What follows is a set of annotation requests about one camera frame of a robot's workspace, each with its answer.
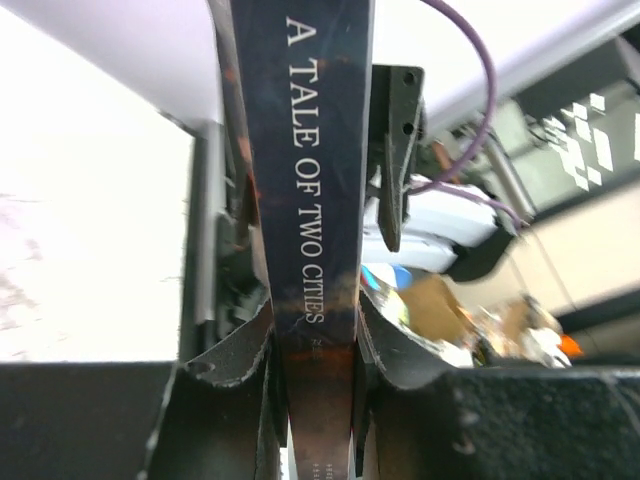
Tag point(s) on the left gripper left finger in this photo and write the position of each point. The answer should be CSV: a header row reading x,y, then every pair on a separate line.
x,y
209,418

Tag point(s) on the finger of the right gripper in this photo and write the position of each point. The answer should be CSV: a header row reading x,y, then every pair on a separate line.
x,y
396,122

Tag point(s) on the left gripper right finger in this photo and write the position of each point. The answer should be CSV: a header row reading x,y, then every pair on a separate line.
x,y
430,420

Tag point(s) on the A Tale of Two Cities book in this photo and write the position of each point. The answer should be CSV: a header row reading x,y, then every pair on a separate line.
x,y
296,79

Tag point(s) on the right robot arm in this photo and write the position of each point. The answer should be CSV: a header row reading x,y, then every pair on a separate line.
x,y
456,230

